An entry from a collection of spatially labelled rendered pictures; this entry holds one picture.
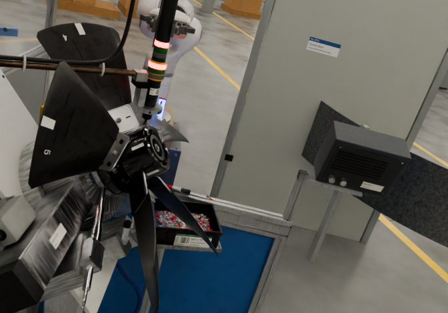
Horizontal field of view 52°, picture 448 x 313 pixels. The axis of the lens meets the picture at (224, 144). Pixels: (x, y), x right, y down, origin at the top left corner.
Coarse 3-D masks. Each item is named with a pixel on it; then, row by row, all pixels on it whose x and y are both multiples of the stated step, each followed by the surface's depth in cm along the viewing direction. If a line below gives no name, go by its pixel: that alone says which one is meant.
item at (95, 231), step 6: (102, 192) 105; (102, 198) 103; (102, 204) 102; (96, 210) 100; (102, 210) 100; (96, 216) 98; (102, 216) 99; (96, 222) 97; (96, 228) 95; (90, 234) 95; (96, 234) 94; (90, 270) 87; (90, 276) 86; (84, 282) 85; (90, 282) 86; (84, 288) 85; (90, 288) 85; (84, 294) 84; (84, 300) 83; (84, 306) 82
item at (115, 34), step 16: (48, 32) 105; (96, 32) 114; (112, 32) 118; (48, 48) 104; (64, 48) 107; (80, 48) 109; (96, 48) 112; (112, 48) 115; (112, 64) 113; (96, 80) 109; (112, 80) 111; (128, 80) 114; (96, 96) 108; (112, 96) 110; (128, 96) 112
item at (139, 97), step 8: (136, 72) 108; (144, 72) 109; (136, 80) 108; (144, 80) 109; (136, 88) 112; (144, 88) 110; (136, 96) 112; (144, 96) 111; (136, 104) 112; (144, 104) 112; (144, 112) 112; (152, 112) 112; (160, 112) 114
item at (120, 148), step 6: (120, 138) 101; (126, 138) 103; (114, 144) 100; (120, 144) 102; (126, 144) 104; (120, 150) 103; (108, 156) 100; (114, 156) 102; (120, 156) 104; (114, 162) 103; (102, 168) 100; (108, 168) 102
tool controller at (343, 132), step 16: (336, 128) 152; (352, 128) 155; (336, 144) 149; (352, 144) 148; (368, 144) 150; (384, 144) 152; (400, 144) 154; (320, 160) 159; (336, 160) 153; (352, 160) 152; (368, 160) 151; (384, 160) 151; (400, 160) 150; (320, 176) 158; (336, 176) 157; (352, 176) 156; (368, 176) 155; (384, 176) 155; (368, 192) 160; (384, 192) 159
